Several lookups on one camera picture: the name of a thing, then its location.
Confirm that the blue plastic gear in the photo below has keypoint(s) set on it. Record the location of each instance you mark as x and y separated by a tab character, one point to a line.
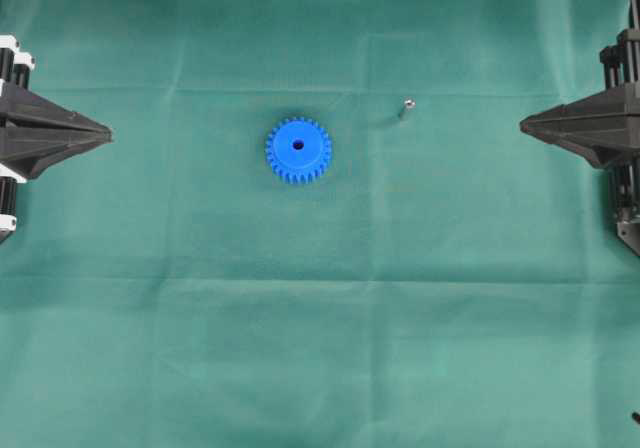
298	150

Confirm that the small silver metal shaft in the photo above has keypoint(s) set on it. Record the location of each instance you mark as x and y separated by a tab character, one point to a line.
407	108

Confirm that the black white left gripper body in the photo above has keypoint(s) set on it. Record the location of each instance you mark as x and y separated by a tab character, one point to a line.
16	68

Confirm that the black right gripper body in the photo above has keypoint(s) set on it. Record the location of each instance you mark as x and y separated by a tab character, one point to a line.
621	65

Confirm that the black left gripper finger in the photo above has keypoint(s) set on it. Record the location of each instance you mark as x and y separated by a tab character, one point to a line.
27	109
30	152

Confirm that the green table cloth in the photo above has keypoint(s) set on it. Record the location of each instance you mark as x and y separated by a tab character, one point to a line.
448	282

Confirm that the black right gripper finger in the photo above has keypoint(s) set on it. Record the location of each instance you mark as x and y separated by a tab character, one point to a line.
597	155
616	108

